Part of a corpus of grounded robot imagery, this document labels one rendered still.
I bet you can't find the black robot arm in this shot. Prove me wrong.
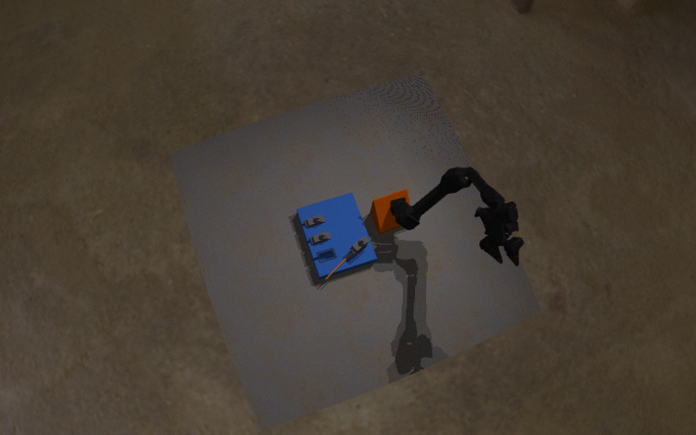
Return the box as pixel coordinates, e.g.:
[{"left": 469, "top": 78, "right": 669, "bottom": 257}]
[{"left": 391, "top": 167, "right": 518, "bottom": 236}]

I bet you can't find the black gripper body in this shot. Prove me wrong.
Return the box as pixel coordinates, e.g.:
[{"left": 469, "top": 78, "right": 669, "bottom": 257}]
[{"left": 479, "top": 225, "right": 525, "bottom": 254}]

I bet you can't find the blue flat deck plate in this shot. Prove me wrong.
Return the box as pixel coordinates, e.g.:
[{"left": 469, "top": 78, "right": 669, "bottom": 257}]
[{"left": 296, "top": 192, "right": 377, "bottom": 279}]

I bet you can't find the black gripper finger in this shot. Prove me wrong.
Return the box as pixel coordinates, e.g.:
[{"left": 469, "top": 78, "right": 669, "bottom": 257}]
[
  {"left": 484, "top": 246, "right": 503, "bottom": 264},
  {"left": 506, "top": 248, "right": 520, "bottom": 266}
]

